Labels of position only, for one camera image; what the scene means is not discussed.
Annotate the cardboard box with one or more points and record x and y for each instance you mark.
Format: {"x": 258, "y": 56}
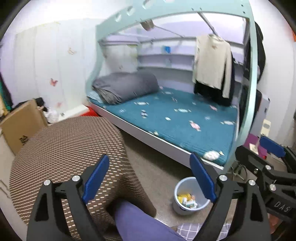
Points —
{"x": 22, "y": 124}

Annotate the teal quilted mattress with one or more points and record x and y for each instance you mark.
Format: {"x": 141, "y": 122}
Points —
{"x": 186, "y": 120}

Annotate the purple trouser leg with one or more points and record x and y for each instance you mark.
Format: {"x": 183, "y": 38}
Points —
{"x": 133, "y": 224}

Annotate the white shelf unit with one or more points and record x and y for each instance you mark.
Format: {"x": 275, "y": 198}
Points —
{"x": 169, "y": 53}

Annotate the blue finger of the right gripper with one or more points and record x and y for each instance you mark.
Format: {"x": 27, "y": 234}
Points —
{"x": 272, "y": 147}

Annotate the hanging clothes on rack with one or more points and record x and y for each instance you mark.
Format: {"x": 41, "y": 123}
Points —
{"x": 6, "y": 100}

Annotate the white desk lamp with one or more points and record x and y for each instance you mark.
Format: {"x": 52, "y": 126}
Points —
{"x": 263, "y": 133}

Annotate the purple stool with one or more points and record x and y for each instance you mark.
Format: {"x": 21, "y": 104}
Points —
{"x": 252, "y": 143}

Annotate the grey rolled duvet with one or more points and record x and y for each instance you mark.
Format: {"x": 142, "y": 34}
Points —
{"x": 120, "y": 87}

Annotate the cream hanging sweater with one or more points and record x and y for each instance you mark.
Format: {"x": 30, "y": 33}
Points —
{"x": 213, "y": 63}

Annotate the mint bunk bed frame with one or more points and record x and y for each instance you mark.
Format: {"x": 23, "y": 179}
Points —
{"x": 140, "y": 11}

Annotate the white waste bin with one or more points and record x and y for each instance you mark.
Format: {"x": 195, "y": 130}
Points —
{"x": 198, "y": 202}

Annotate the red storage box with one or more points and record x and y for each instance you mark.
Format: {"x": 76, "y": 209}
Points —
{"x": 90, "y": 112}

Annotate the yellow blue medicine box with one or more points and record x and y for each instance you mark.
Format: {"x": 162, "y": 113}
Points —
{"x": 184, "y": 198}

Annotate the brown polka dot tablecloth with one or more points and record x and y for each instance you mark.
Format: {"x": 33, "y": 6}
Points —
{"x": 67, "y": 148}

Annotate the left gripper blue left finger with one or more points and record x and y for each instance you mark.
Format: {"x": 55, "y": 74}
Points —
{"x": 93, "y": 177}

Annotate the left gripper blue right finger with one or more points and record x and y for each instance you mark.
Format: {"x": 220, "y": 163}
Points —
{"x": 203, "y": 177}

